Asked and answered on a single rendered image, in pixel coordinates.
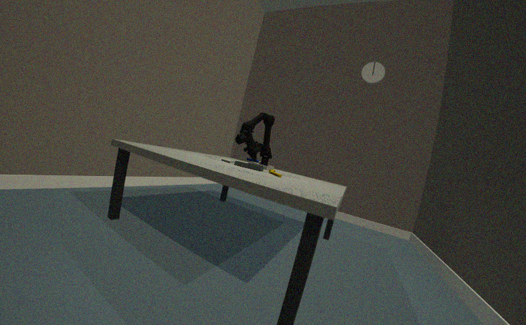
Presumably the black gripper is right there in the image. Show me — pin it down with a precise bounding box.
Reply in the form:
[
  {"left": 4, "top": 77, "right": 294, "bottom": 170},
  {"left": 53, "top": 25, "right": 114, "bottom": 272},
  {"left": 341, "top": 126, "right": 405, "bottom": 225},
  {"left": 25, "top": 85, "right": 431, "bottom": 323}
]
[{"left": 244, "top": 140, "right": 261, "bottom": 161}]

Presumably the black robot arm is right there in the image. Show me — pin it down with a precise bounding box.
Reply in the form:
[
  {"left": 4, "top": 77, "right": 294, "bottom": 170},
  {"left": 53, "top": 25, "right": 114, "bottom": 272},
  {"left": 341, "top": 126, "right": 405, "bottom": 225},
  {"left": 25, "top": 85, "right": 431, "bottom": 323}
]
[{"left": 236, "top": 113, "right": 275, "bottom": 166}]

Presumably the grey keyboard with white letter keys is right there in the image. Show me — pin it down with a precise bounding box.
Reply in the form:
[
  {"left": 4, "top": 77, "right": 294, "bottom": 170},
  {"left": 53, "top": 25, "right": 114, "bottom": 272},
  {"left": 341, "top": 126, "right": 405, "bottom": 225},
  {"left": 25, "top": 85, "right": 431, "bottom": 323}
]
[{"left": 234, "top": 161, "right": 264, "bottom": 171}]

